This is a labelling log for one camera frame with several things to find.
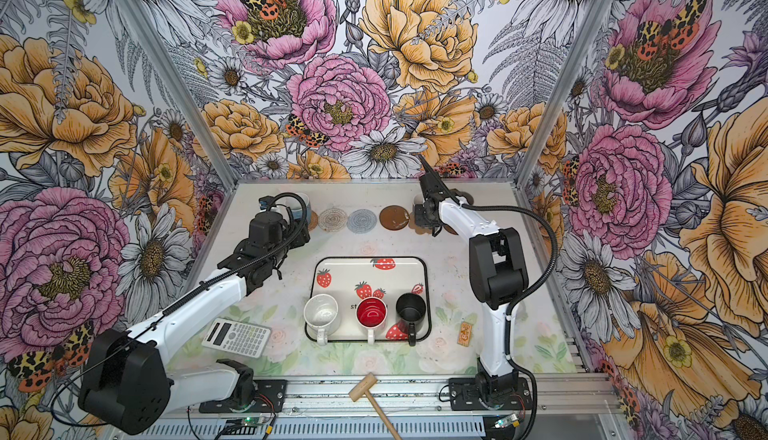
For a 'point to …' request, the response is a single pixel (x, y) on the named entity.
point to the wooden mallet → (365, 386)
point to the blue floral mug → (300, 205)
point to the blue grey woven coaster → (362, 221)
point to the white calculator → (237, 337)
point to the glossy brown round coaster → (394, 217)
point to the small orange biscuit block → (465, 334)
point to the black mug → (411, 309)
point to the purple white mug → (419, 210)
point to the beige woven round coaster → (332, 220)
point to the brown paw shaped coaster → (419, 229)
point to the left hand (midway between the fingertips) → (297, 231)
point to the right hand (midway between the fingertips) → (427, 225)
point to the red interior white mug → (371, 313)
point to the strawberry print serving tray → (350, 280)
